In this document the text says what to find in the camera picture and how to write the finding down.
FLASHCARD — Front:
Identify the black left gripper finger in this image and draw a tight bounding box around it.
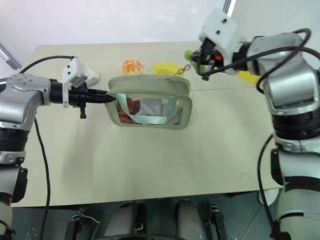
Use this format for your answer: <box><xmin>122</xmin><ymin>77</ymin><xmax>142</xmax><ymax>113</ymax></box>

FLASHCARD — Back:
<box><xmin>87</xmin><ymin>96</ymin><xmax>118</xmax><ymax>104</ymax></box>
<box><xmin>87</xmin><ymin>88</ymin><xmax>113</xmax><ymax>98</ymax></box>

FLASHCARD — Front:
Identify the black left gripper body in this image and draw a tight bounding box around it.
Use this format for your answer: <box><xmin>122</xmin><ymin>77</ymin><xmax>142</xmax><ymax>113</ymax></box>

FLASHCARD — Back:
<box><xmin>67</xmin><ymin>83</ymin><xmax>100</xmax><ymax>120</ymax></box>

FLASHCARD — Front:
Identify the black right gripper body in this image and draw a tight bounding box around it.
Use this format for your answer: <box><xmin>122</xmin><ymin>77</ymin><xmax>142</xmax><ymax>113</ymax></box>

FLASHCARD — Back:
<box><xmin>199</xmin><ymin>37</ymin><xmax>224</xmax><ymax>67</ymax></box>

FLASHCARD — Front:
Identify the green plush keychain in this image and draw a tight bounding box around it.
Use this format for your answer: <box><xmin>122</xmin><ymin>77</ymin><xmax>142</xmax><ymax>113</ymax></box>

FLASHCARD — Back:
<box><xmin>174</xmin><ymin>49</ymin><xmax>214</xmax><ymax>76</ymax></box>

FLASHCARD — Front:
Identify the green zip pouch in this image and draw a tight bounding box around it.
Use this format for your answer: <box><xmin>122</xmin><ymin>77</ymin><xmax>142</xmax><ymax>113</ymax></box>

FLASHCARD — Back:
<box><xmin>104</xmin><ymin>74</ymin><xmax>194</xmax><ymax>132</ymax></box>

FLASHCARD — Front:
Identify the red item inside pouch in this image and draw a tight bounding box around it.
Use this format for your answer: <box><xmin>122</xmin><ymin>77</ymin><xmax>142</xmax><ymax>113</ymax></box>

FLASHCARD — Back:
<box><xmin>116</xmin><ymin>97</ymin><xmax>141</xmax><ymax>124</ymax></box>

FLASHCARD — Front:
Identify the grey white packet inside pouch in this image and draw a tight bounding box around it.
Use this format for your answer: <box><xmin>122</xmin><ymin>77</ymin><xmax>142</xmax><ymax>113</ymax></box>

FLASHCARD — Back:
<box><xmin>139</xmin><ymin>97</ymin><xmax>181</xmax><ymax>125</ymax></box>

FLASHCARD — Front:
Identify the white rounded plastic object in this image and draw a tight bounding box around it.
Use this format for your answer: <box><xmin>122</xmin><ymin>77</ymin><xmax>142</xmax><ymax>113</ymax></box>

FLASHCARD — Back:
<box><xmin>83</xmin><ymin>65</ymin><xmax>101</xmax><ymax>88</ymax></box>

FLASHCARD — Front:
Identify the yellow foam wedge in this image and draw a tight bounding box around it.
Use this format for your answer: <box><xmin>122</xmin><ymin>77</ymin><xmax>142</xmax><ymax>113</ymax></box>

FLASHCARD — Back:
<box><xmin>152</xmin><ymin>62</ymin><xmax>185</xmax><ymax>77</ymax></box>
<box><xmin>236</xmin><ymin>70</ymin><xmax>262</xmax><ymax>85</ymax></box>

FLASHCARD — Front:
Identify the orange snack in clear wrapper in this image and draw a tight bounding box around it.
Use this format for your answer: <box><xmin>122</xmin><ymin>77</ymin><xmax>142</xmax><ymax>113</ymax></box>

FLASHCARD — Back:
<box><xmin>121</xmin><ymin>58</ymin><xmax>146</xmax><ymax>76</ymax></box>

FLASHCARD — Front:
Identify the silver metal bar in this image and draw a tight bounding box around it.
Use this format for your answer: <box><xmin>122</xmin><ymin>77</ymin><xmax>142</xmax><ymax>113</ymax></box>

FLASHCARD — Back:
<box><xmin>0</xmin><ymin>43</ymin><xmax>23</xmax><ymax>72</ymax></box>

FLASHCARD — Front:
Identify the grey rounded shape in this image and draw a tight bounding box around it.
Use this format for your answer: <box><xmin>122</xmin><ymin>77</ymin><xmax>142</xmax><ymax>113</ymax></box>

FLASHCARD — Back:
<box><xmin>103</xmin><ymin>201</ymin><xmax>140</xmax><ymax>238</ymax></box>
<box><xmin>174</xmin><ymin>198</ymin><xmax>210</xmax><ymax>238</ymax></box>

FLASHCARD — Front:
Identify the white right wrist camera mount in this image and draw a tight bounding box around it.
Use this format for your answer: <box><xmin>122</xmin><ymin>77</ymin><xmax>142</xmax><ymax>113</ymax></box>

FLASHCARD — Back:
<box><xmin>198</xmin><ymin>6</ymin><xmax>241</xmax><ymax>76</ymax></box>

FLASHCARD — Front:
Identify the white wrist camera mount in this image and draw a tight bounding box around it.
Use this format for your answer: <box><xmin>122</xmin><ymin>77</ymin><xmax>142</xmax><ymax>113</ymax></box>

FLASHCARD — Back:
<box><xmin>61</xmin><ymin>56</ymin><xmax>88</xmax><ymax>109</ymax></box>
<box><xmin>198</xmin><ymin>6</ymin><xmax>241</xmax><ymax>76</ymax></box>

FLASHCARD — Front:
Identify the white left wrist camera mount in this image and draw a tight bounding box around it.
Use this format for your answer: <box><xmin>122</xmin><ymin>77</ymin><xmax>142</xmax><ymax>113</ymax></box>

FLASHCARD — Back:
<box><xmin>61</xmin><ymin>56</ymin><xmax>88</xmax><ymax>109</ymax></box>

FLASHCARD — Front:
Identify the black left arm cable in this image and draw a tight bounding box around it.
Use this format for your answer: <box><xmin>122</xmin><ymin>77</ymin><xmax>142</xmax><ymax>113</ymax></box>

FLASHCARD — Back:
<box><xmin>19</xmin><ymin>55</ymin><xmax>76</xmax><ymax>240</ymax></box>

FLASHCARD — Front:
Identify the black metal bracket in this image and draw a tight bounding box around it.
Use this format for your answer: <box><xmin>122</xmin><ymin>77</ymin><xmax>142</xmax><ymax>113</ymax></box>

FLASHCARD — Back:
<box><xmin>65</xmin><ymin>213</ymin><xmax>85</xmax><ymax>240</ymax></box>
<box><xmin>208</xmin><ymin>204</ymin><xmax>227</xmax><ymax>240</ymax></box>

